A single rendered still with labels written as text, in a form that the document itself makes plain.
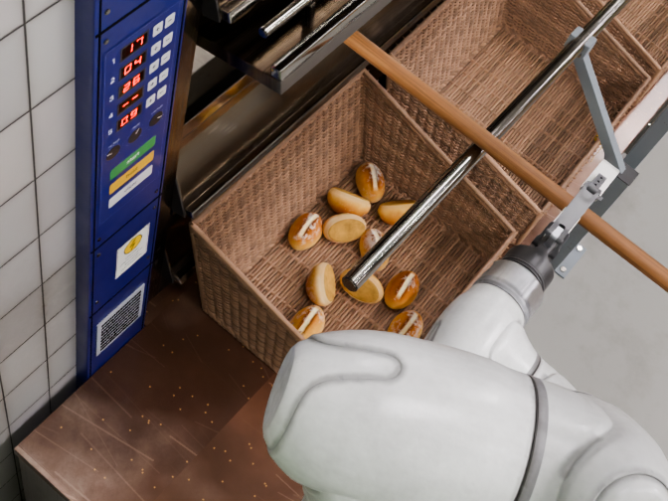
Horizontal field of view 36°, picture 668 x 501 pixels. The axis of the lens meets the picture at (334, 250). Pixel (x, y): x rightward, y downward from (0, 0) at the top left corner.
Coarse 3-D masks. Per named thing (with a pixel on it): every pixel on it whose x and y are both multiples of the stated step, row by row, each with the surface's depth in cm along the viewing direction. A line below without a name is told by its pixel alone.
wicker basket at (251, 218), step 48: (336, 96) 212; (384, 96) 217; (288, 144) 204; (336, 144) 224; (384, 144) 228; (432, 144) 218; (240, 192) 199; (288, 192) 216; (384, 192) 235; (480, 192) 219; (192, 240) 193; (240, 240) 209; (432, 240) 231; (480, 240) 229; (240, 288) 194; (288, 288) 217; (336, 288) 220; (384, 288) 223; (432, 288) 225; (240, 336) 209; (288, 336) 194
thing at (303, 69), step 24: (264, 0) 147; (288, 0) 147; (336, 0) 148; (384, 0) 150; (216, 24) 143; (240, 24) 144; (288, 24) 144; (360, 24) 147; (216, 48) 141; (240, 48) 141; (264, 48) 141; (288, 48) 141; (264, 72) 138
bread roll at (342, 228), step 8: (336, 216) 221; (344, 216) 221; (352, 216) 222; (328, 224) 221; (336, 224) 220; (344, 224) 221; (352, 224) 222; (360, 224) 222; (328, 232) 221; (336, 232) 221; (344, 232) 222; (352, 232) 223; (360, 232) 223; (336, 240) 222; (344, 240) 223; (352, 240) 223
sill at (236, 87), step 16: (208, 64) 167; (224, 64) 167; (192, 80) 165; (208, 80) 165; (224, 80) 166; (240, 80) 167; (192, 96) 163; (208, 96) 164; (224, 96) 166; (192, 112) 161; (208, 112) 165; (192, 128) 164
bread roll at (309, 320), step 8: (304, 312) 210; (312, 312) 210; (320, 312) 211; (296, 320) 209; (304, 320) 208; (312, 320) 208; (320, 320) 210; (296, 328) 208; (304, 328) 208; (312, 328) 208; (320, 328) 210; (304, 336) 208
